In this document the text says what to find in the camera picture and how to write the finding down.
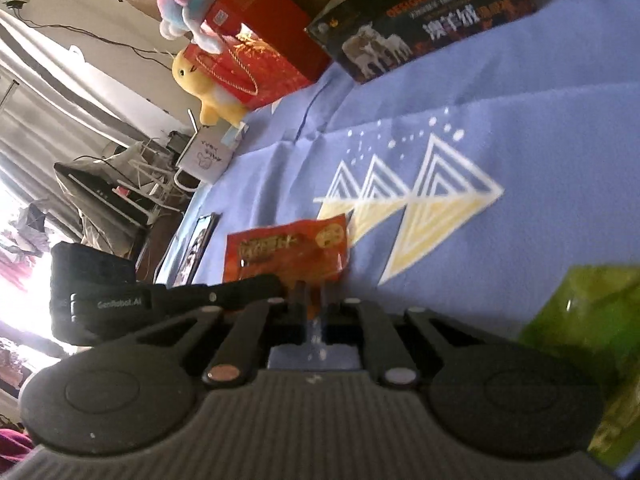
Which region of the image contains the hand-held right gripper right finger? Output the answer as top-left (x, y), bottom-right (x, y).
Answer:
top-left (317, 280), bottom-right (521, 387)

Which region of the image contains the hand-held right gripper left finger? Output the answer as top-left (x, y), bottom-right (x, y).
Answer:
top-left (95, 280), bottom-right (313, 387)

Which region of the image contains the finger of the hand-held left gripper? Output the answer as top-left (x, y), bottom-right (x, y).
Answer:
top-left (166, 273), bottom-right (288, 314)

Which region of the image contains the red snack packet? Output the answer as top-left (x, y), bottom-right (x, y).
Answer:
top-left (222, 212), bottom-right (351, 326)

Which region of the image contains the green transparent snack packet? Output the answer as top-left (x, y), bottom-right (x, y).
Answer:
top-left (517, 264), bottom-right (640, 472)

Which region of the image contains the black tablet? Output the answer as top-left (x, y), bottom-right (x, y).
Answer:
top-left (155, 212), bottom-right (222, 286)

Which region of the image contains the dark flat device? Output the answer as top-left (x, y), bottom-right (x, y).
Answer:
top-left (52, 160), bottom-right (151, 247)

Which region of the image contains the white paper bag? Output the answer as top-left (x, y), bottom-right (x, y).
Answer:
top-left (175, 127), bottom-right (239, 194)

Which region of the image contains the maroon cloth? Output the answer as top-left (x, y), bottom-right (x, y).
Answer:
top-left (0, 427), bottom-right (36, 462)

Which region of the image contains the yellow plush toy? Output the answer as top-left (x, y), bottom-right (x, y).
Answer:
top-left (171, 50), bottom-right (249, 129)

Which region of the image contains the grey curtain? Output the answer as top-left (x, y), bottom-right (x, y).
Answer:
top-left (0, 7), bottom-right (151, 311)

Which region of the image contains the red gift box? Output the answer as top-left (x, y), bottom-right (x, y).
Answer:
top-left (182, 0), bottom-right (334, 112)

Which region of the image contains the black printed box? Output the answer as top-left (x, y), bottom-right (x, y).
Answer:
top-left (305, 0), bottom-right (539, 85)

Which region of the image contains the black wall cable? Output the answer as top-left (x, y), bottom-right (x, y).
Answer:
top-left (0, 0), bottom-right (177, 70)

